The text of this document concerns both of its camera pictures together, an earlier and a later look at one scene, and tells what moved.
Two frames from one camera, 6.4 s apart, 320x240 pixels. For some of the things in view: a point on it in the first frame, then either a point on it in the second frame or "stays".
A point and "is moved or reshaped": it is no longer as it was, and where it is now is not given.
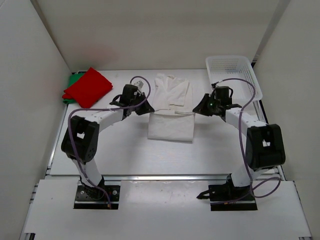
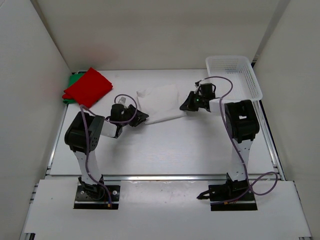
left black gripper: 147,108 -> 139,118
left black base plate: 104,197 stays
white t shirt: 173,119 is moved or reshaped
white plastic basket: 223,68 stays
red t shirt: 88,89 stays
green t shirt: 73,78 stays
